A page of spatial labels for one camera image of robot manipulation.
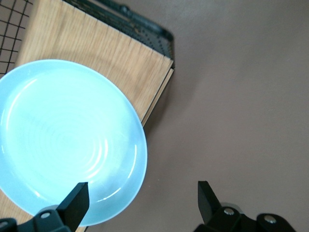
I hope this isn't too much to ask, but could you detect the black wire basket rack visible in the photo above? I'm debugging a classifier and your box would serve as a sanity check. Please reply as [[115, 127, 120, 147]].
[[0, 0, 175, 75]]

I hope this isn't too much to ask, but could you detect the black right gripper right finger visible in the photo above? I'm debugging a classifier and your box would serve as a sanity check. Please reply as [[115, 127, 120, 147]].
[[193, 180, 296, 232]]

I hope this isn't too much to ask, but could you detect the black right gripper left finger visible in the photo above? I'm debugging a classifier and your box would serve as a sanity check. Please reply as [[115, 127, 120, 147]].
[[0, 182, 90, 232]]

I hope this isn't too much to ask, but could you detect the wooden board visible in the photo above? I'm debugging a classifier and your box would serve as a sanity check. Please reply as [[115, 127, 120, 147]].
[[0, 0, 174, 232]]

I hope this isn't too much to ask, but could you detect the light blue plate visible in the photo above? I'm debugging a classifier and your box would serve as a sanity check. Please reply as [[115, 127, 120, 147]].
[[0, 59, 148, 227]]

